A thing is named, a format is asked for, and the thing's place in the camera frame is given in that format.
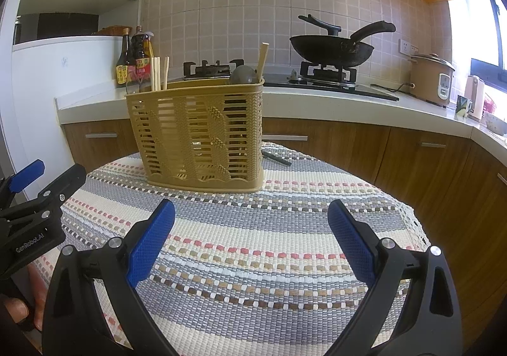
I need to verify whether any tall dark sauce bottle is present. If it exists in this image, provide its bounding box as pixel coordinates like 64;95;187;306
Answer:
115;27;132;87

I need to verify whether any dark framed window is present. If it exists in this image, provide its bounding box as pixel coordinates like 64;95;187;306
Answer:
455;0;507;72

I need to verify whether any white refrigerator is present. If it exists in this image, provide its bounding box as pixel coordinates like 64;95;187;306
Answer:
10;35;134;206

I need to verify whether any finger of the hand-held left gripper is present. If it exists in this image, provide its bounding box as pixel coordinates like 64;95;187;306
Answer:
7;164;87;224
0;159;45;209

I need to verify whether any beige rice cooker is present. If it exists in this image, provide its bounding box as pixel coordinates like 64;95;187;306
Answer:
409;53;456;107

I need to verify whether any black wok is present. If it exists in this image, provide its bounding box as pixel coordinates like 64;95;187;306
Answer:
289;20;397;68

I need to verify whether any tan plastic utensil basket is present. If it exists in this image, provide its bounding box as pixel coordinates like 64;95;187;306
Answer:
125;78;265;193

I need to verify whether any woven basket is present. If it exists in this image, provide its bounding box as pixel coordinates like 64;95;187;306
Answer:
94;25;132;37

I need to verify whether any empty burner grate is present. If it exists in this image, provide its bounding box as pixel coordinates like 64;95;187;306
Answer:
183;58;245;80

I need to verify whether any black handled utensil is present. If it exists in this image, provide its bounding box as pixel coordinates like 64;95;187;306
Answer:
261;148;293;167

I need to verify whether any wall outlet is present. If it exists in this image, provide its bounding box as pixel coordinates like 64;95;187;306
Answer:
398;38;420;56

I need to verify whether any black glass gas cooktop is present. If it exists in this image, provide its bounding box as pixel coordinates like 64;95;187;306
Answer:
260;72;400;102

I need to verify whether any wide dark sauce bottle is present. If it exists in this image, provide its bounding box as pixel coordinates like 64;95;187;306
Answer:
127;25;155;84

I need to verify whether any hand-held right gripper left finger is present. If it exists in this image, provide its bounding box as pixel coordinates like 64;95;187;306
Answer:
42;198;177;356

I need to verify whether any striped woven table mat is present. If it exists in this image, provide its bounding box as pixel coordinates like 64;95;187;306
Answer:
35;143;432;356

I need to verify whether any grey metal ladle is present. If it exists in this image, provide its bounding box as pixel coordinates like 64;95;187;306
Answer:
229;65;259;86

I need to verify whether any pink electric kettle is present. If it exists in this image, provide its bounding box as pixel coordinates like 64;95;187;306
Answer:
464;75;486;121

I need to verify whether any wooden spatula handle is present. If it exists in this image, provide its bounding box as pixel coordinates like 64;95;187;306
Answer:
257;43;271;81

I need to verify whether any person's left hand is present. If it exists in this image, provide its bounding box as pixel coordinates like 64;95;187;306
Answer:
3;281;45;333

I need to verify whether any ceramic bowl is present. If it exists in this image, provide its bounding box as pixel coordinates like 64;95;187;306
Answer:
484;112;507;137

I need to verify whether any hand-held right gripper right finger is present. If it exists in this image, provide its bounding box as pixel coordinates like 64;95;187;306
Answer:
325;199;464;356

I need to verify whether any rice cooker power cable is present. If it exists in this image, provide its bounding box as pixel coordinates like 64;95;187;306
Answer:
370;82;413;95

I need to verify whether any burner grate under wok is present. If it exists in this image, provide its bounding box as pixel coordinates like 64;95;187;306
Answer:
298;61;357;83

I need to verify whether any patterned mug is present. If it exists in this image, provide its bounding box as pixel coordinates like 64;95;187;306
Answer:
455;94;474;118

